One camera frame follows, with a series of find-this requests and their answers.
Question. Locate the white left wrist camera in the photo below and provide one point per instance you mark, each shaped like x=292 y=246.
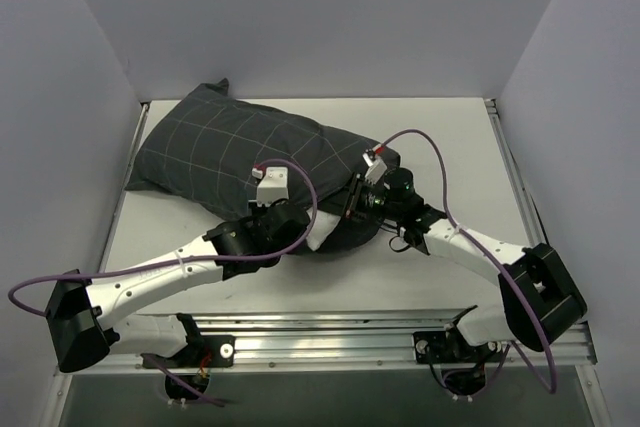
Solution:
x=272 y=185

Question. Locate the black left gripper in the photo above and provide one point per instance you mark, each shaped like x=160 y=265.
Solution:
x=298 y=217

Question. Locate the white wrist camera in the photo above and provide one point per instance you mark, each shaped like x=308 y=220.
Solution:
x=272 y=185
x=376 y=166

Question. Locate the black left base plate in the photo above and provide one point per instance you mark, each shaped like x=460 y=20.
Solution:
x=211 y=351

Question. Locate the white pillow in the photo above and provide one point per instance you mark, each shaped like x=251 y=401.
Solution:
x=324 y=224

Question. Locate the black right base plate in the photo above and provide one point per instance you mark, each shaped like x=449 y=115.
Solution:
x=447 y=347

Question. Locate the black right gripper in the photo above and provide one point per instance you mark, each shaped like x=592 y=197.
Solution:
x=356 y=197

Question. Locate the aluminium front frame rail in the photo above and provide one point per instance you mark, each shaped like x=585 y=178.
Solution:
x=333 y=341

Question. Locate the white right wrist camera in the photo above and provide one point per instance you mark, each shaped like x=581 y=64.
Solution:
x=376 y=166

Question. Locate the dark grey checked pillowcase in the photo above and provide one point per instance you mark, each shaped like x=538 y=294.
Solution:
x=204 y=149

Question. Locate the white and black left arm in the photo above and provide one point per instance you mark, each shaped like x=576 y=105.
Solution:
x=89 y=319

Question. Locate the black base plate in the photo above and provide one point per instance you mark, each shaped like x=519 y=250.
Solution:
x=447 y=347
x=211 y=351

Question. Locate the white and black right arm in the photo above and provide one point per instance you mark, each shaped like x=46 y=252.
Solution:
x=539 y=299

